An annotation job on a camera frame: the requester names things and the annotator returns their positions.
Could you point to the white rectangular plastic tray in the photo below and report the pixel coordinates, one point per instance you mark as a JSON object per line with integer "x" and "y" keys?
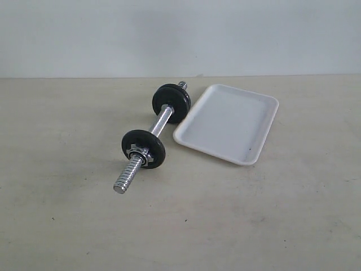
{"x": 228, "y": 123}

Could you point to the chrome threaded dumbbell bar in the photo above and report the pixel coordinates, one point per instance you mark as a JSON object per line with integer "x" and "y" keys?
{"x": 134, "y": 165}

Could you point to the chrome star collar nut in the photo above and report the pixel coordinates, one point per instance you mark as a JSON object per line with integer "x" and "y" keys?
{"x": 142, "y": 153}

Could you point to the black weight plate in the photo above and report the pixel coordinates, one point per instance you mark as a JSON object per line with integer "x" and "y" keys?
{"x": 173, "y": 98}
{"x": 145, "y": 139}
{"x": 181, "y": 87}

